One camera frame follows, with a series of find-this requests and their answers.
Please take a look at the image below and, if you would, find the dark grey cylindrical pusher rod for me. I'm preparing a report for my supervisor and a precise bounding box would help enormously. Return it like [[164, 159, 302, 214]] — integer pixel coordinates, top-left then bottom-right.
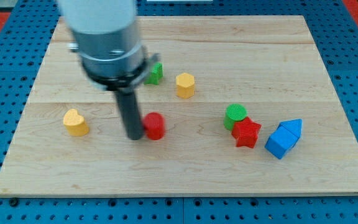
[[114, 91, 144, 140]]

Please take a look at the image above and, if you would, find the red cylinder block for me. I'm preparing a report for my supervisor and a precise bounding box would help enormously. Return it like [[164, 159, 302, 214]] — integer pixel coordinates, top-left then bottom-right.
[[143, 112, 165, 140]]

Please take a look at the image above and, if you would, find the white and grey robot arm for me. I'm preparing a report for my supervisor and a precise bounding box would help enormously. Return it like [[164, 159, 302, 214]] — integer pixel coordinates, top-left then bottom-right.
[[57, 0, 160, 140]]

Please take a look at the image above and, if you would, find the blue cube block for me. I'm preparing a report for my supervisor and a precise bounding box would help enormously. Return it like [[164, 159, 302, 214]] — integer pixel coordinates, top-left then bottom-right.
[[264, 125, 300, 159]]

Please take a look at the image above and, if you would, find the green star block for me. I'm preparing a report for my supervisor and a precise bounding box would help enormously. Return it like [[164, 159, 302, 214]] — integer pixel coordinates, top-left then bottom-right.
[[144, 62, 163, 85]]

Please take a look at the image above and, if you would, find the yellow heart block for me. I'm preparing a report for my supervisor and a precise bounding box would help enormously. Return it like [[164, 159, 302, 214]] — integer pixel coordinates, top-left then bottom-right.
[[63, 109, 90, 137]]

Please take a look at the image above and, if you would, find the yellow hexagon block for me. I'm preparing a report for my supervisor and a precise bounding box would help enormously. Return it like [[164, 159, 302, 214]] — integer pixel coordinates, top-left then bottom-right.
[[176, 73, 195, 99]]

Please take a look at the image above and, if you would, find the green cylinder block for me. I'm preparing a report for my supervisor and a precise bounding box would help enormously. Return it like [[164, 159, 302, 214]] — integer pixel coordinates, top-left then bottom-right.
[[223, 103, 247, 131]]

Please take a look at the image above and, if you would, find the light wooden board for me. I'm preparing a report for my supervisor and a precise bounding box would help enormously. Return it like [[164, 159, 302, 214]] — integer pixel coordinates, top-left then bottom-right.
[[0, 16, 358, 198]]

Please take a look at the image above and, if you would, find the red star block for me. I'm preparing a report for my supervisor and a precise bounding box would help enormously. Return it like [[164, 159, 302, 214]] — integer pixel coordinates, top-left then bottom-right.
[[231, 116, 262, 149]]

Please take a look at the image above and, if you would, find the blue triangular prism block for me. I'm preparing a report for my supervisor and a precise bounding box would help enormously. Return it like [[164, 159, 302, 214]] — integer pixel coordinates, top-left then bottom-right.
[[278, 119, 303, 139]]

